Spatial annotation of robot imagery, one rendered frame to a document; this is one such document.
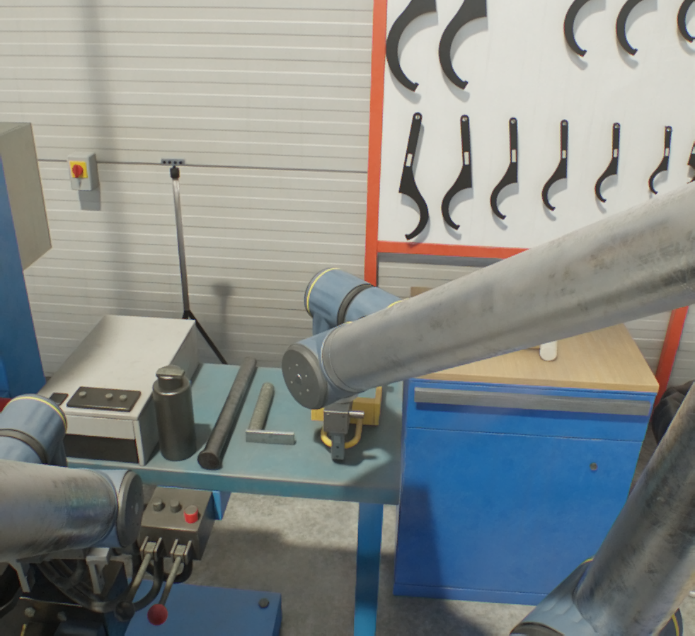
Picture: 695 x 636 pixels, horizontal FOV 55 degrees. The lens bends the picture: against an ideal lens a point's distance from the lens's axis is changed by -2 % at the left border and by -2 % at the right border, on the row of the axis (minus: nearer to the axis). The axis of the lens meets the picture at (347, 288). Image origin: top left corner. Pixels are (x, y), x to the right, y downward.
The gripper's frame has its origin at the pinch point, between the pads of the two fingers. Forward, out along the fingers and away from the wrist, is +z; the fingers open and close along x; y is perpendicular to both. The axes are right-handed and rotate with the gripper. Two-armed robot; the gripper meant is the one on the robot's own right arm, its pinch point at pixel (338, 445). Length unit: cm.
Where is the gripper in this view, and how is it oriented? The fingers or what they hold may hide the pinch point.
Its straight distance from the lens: 145.7
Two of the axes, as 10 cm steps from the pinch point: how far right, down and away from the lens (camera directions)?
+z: -0.2, 9.0, 4.3
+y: 9.9, 0.6, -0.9
